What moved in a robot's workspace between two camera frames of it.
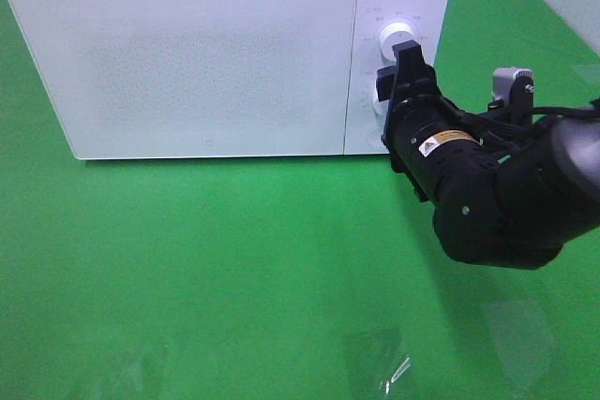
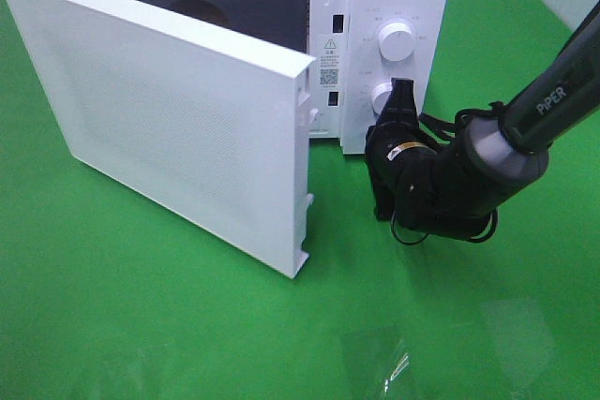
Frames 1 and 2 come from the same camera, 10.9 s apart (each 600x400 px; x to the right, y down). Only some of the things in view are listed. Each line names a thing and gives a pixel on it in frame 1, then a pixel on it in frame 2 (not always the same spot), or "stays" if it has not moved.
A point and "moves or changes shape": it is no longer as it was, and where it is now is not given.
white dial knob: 395,34 stays
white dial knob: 381,108 stays
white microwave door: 194,66 moves or changes shape
